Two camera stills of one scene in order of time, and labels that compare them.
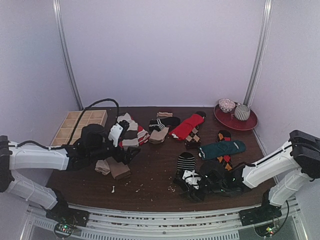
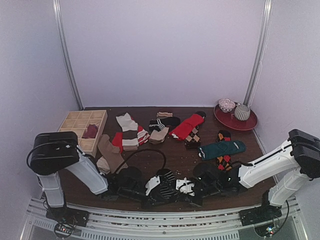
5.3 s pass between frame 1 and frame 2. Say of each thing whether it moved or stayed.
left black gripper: moved
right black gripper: stayed
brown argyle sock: stayed
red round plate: stayed
